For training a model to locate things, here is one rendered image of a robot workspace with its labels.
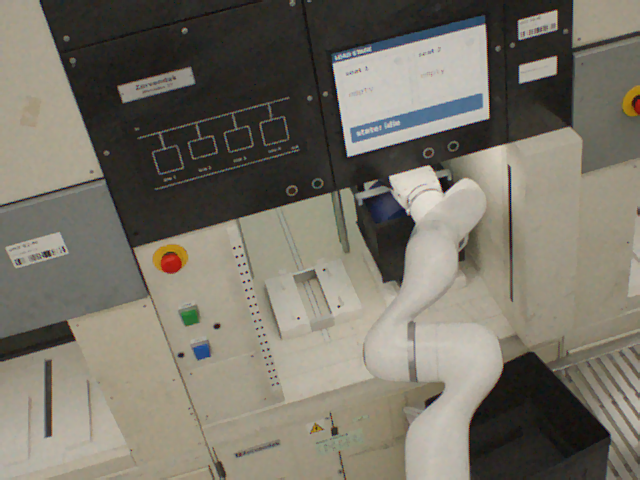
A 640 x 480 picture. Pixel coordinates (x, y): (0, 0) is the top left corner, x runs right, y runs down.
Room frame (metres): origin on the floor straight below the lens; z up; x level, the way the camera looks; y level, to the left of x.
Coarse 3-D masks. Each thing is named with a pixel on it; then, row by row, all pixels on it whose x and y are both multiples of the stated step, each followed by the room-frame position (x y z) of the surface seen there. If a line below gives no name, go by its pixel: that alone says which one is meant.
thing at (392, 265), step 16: (448, 176) 1.64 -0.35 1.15; (352, 192) 1.67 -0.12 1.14; (368, 192) 1.63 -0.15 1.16; (384, 192) 1.62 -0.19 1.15; (368, 224) 1.53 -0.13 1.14; (384, 224) 1.53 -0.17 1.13; (400, 224) 1.53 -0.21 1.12; (368, 240) 1.62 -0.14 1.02; (384, 240) 1.52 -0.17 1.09; (400, 240) 1.53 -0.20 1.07; (384, 256) 1.52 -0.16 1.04; (400, 256) 1.53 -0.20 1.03; (464, 256) 1.55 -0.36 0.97; (384, 272) 1.52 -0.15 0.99; (400, 272) 1.53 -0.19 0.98
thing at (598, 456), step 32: (512, 384) 1.22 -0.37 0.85; (544, 384) 1.19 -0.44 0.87; (480, 416) 1.20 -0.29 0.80; (512, 416) 1.20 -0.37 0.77; (544, 416) 1.18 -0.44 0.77; (576, 416) 1.08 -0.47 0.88; (480, 448) 1.12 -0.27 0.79; (512, 448) 1.12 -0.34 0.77; (544, 448) 1.10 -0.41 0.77; (576, 448) 1.07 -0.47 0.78; (608, 448) 0.98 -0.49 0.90
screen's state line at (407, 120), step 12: (468, 96) 1.34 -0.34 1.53; (480, 96) 1.35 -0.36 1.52; (432, 108) 1.34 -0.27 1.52; (444, 108) 1.34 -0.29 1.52; (456, 108) 1.34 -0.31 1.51; (468, 108) 1.34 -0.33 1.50; (480, 108) 1.35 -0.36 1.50; (384, 120) 1.32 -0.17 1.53; (396, 120) 1.33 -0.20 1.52; (408, 120) 1.33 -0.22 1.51; (420, 120) 1.33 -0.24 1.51; (432, 120) 1.33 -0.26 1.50; (360, 132) 1.32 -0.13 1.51; (372, 132) 1.32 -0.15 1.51; (384, 132) 1.32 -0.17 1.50
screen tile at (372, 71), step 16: (368, 64) 1.32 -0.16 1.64; (384, 64) 1.33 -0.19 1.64; (352, 80) 1.32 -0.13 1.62; (368, 80) 1.32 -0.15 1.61; (400, 80) 1.33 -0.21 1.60; (368, 96) 1.32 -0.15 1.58; (384, 96) 1.32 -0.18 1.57; (400, 96) 1.33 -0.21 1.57; (352, 112) 1.32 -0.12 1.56; (368, 112) 1.32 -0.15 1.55; (384, 112) 1.32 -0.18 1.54
